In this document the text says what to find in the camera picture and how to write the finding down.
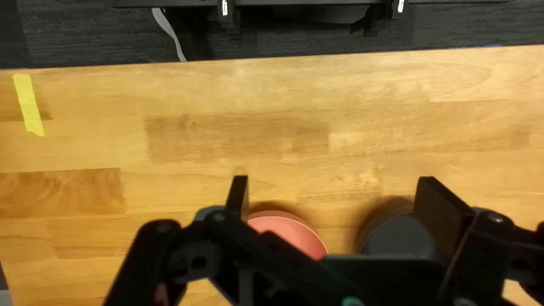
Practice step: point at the black bowl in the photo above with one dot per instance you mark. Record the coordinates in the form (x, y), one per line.
(397, 233)

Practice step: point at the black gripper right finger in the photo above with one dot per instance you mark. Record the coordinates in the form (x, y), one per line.
(482, 255)

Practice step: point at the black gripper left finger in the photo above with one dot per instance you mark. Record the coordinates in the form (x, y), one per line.
(188, 255)

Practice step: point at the yellow tape strip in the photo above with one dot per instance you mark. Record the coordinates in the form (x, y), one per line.
(28, 104)

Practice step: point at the silver bolt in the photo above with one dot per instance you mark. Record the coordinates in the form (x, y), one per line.
(401, 5)
(226, 7)

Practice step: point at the peach-colored bowl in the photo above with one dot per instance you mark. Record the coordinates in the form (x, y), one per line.
(292, 231)

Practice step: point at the black metal frame rail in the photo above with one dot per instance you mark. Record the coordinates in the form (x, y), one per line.
(307, 2)

